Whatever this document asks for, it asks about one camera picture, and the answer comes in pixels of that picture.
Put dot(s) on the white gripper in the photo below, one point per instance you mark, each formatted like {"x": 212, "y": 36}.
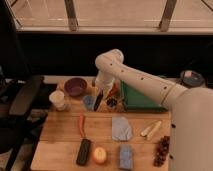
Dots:
{"x": 103, "y": 87}

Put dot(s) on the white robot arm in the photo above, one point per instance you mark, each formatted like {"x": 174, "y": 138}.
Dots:
{"x": 191, "y": 130}

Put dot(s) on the red bowl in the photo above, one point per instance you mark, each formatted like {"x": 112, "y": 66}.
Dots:
{"x": 114, "y": 91}

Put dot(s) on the purple bowl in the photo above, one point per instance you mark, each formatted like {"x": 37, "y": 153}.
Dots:
{"x": 75, "y": 87}

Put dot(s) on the dark glass jar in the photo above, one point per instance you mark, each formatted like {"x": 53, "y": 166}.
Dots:
{"x": 112, "y": 104}

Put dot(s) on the small blue cup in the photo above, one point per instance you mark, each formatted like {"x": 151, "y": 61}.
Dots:
{"x": 88, "y": 102}

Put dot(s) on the green plastic tray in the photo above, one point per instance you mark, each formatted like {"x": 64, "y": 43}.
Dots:
{"x": 134, "y": 100}

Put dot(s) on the orange carrot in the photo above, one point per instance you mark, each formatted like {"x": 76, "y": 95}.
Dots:
{"x": 81, "y": 125}

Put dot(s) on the white cup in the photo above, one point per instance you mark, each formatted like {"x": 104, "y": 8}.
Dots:
{"x": 57, "y": 98}

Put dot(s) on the light blue cloth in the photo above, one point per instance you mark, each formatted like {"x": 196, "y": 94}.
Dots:
{"x": 121, "y": 129}

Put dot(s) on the black rectangular block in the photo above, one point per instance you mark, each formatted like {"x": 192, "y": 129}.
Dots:
{"x": 83, "y": 153}

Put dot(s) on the pale yellow banana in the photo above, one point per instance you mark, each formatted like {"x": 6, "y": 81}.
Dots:
{"x": 150, "y": 131}

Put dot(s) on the yellow lemon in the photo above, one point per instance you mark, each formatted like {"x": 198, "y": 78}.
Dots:
{"x": 100, "y": 155}

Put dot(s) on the blue sponge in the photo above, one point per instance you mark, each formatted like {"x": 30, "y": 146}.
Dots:
{"x": 125, "y": 157}

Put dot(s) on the black office chair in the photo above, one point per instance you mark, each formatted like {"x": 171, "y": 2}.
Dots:
{"x": 19, "y": 91}

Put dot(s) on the dark red grapes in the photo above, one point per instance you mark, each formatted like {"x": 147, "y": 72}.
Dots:
{"x": 161, "y": 152}

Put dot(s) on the round dark base plate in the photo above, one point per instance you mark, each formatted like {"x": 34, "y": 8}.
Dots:
{"x": 191, "y": 78}

